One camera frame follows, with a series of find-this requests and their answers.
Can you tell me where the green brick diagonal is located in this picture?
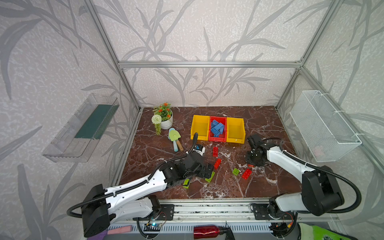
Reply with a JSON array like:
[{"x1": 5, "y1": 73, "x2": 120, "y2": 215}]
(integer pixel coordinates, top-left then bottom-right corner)
[{"x1": 205, "y1": 172, "x2": 215, "y2": 183}]

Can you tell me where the red bin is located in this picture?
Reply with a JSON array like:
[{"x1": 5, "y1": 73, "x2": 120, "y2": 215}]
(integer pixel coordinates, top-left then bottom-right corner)
[{"x1": 209, "y1": 116, "x2": 227, "y2": 142}]

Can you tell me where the green white object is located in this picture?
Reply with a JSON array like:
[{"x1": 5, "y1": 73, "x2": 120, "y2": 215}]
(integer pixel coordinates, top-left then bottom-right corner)
[{"x1": 298, "y1": 223, "x2": 357, "y2": 240}]

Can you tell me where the left yellow bin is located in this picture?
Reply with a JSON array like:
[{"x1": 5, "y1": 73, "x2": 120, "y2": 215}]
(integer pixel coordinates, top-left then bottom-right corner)
[{"x1": 191, "y1": 115, "x2": 210, "y2": 141}]

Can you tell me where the right yellow bin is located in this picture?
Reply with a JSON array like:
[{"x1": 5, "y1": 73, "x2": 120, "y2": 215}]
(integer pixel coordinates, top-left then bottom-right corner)
[{"x1": 227, "y1": 118, "x2": 246, "y2": 144}]

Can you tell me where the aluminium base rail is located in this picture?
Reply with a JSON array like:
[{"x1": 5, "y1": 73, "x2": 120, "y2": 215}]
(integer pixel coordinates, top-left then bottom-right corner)
[{"x1": 86, "y1": 199, "x2": 341, "y2": 224}]

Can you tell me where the purple tool pink handle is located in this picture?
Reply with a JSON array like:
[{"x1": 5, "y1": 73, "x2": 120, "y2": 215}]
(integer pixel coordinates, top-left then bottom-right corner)
[{"x1": 87, "y1": 225, "x2": 133, "y2": 240}]

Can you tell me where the clear plastic wall shelf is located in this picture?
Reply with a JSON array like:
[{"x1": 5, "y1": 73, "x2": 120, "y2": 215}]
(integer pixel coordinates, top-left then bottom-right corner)
[{"x1": 42, "y1": 94, "x2": 120, "y2": 163}]

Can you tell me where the electronics board with led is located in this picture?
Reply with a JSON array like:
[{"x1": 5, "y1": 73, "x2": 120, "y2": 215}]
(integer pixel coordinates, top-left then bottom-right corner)
[{"x1": 143, "y1": 223, "x2": 163, "y2": 232}]

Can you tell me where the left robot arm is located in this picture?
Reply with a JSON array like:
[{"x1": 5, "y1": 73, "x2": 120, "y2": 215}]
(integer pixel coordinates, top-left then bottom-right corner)
[{"x1": 67, "y1": 151, "x2": 214, "y2": 238}]

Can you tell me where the light blue garden trowel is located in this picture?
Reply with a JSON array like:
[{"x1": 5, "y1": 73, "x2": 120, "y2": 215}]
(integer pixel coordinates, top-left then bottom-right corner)
[{"x1": 168, "y1": 128, "x2": 179, "y2": 152}]

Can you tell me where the small green brick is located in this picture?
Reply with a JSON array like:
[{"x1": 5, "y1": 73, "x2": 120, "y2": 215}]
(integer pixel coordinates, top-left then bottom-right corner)
[{"x1": 233, "y1": 168, "x2": 240, "y2": 176}]

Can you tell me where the white wire basket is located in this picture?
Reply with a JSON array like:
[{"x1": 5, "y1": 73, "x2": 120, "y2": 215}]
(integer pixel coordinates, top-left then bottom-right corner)
[{"x1": 290, "y1": 90, "x2": 362, "y2": 163}]

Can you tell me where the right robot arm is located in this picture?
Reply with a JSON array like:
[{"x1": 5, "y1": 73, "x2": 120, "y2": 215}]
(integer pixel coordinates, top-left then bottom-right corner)
[{"x1": 246, "y1": 135, "x2": 362, "y2": 219}]

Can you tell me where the red metal bottle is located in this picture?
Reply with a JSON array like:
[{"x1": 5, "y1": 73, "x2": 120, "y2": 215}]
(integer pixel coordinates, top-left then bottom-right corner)
[{"x1": 193, "y1": 225, "x2": 228, "y2": 240}]

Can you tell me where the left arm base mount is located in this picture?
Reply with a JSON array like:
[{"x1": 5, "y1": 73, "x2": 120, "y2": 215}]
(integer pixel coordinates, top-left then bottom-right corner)
[{"x1": 141, "y1": 204, "x2": 175, "y2": 221}]

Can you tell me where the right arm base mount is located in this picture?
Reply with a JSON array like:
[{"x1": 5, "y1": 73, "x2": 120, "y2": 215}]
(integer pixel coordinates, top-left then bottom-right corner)
[{"x1": 250, "y1": 203, "x2": 295, "y2": 221}]

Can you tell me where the potted plant white pot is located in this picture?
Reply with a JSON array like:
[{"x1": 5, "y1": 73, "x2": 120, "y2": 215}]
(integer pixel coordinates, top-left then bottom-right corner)
[{"x1": 151, "y1": 103, "x2": 173, "y2": 136}]

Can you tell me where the yellow bin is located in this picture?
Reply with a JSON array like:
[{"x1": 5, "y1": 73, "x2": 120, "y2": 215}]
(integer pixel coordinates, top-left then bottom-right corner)
[
  {"x1": 191, "y1": 115, "x2": 210, "y2": 141},
  {"x1": 227, "y1": 118, "x2": 246, "y2": 144}
]

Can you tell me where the green brick lower left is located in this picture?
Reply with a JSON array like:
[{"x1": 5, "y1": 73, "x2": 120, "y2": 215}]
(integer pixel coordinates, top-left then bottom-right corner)
[{"x1": 183, "y1": 179, "x2": 191, "y2": 189}]

